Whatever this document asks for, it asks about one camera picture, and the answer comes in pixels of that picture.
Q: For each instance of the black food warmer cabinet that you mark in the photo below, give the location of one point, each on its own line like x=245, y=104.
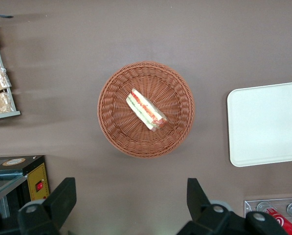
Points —
x=35, y=176

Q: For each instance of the round brown wicker basket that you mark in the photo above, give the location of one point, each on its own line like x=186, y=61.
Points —
x=116, y=117

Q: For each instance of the small dark blue flat piece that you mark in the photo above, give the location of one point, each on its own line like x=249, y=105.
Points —
x=0, y=16

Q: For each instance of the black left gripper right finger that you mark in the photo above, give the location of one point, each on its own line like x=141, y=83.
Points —
x=199, y=205

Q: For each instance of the cream rectangular plastic tray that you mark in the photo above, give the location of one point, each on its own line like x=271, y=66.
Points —
x=265, y=124

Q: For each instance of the clear acrylic bottle rack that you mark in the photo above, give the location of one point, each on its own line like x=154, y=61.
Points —
x=249, y=208

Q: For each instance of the triangle sandwich with red filling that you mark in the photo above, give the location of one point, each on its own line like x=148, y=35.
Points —
x=145, y=110

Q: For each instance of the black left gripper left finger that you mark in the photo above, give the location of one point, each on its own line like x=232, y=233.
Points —
x=60, y=203

